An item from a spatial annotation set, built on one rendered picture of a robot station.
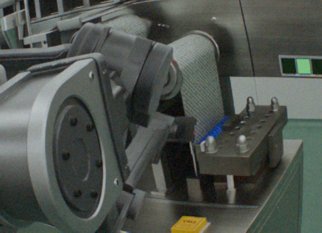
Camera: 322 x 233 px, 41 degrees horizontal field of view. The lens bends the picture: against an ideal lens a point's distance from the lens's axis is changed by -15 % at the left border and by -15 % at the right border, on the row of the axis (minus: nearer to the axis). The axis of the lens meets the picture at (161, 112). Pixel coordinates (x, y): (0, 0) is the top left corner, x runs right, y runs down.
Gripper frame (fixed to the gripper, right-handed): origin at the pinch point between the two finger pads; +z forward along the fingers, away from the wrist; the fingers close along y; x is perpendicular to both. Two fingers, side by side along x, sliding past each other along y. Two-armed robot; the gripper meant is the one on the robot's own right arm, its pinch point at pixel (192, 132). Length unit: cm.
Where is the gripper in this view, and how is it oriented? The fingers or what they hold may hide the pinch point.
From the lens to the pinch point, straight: 142.9
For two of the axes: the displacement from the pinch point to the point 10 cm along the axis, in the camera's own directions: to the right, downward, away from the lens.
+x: 1.0, -9.9, 1.3
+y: 8.5, 0.2, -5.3
